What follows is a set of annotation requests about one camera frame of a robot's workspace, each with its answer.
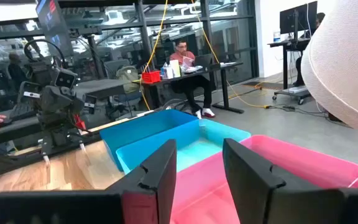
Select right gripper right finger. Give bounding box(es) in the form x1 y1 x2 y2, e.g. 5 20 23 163
222 138 358 224

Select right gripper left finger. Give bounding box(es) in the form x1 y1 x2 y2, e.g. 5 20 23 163
0 139 178 224

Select red plastic clip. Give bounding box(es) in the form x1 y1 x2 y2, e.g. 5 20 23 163
74 114 87 131

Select computer keyboard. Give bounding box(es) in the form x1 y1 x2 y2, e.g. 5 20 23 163
9 102 39 121

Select pink plastic bin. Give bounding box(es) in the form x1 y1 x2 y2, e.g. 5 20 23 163
170 134 358 224

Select grey table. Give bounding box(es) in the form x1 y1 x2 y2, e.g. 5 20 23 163
73 78 136 100

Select office chair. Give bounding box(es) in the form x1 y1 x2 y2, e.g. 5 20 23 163
104 58 142 121

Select blue plastic bin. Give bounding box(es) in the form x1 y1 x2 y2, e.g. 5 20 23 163
99 108 198 170

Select grey-green backpack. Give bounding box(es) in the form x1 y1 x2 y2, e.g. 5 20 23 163
116 65 140 94

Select dark grey computer monitor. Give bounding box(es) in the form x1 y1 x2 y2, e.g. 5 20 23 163
35 0 75 58

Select teal plastic bin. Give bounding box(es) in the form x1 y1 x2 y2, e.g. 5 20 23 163
116 118 252 175

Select red storage bin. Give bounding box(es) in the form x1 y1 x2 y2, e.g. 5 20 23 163
141 70 162 84

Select white box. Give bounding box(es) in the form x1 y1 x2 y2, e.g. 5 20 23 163
168 59 181 78
162 65 174 80

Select person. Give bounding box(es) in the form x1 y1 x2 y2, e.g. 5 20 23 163
168 39 216 119
292 12 326 88

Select black laptop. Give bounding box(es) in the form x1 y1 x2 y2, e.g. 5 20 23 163
193 54 213 68

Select black office desk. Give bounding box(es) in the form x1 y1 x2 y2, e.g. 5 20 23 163
132 61 245 114

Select black standing desk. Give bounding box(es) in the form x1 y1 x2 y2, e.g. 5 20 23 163
267 37 313 105

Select black monitor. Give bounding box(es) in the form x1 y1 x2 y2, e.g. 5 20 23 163
279 1 318 35

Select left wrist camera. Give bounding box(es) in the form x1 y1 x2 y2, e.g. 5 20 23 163
53 67 78 90

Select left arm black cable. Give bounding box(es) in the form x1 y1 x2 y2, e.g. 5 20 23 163
23 39 67 68

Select black floor cable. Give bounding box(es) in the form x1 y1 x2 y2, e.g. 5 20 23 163
264 104 354 128

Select yellow hanging cable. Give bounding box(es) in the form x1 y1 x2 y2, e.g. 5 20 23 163
190 0 272 110
139 0 169 111

